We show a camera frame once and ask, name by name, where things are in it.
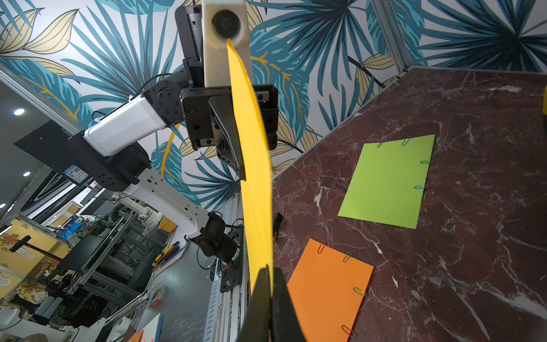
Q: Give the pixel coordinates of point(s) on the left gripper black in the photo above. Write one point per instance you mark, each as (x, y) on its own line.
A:
(210, 120)

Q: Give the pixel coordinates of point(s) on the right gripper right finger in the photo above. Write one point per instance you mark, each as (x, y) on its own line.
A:
(285, 325)

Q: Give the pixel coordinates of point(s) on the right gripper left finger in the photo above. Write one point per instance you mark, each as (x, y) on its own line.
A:
(258, 314)

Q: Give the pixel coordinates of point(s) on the yellow paper sheet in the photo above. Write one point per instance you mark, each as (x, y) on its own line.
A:
(257, 185)

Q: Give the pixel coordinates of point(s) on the orange paper sheet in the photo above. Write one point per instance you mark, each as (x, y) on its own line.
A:
(327, 288)

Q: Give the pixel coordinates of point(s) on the small black clip object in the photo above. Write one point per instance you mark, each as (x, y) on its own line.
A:
(277, 221)

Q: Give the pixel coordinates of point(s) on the green paper sheet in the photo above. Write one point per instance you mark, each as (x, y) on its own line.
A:
(389, 181)

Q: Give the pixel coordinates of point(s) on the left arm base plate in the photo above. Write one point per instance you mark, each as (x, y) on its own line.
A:
(232, 276)

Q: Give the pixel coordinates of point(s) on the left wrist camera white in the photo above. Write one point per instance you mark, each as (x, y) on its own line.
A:
(222, 21)

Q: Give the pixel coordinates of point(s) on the right aluminium corner post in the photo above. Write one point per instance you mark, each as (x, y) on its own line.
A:
(394, 38)

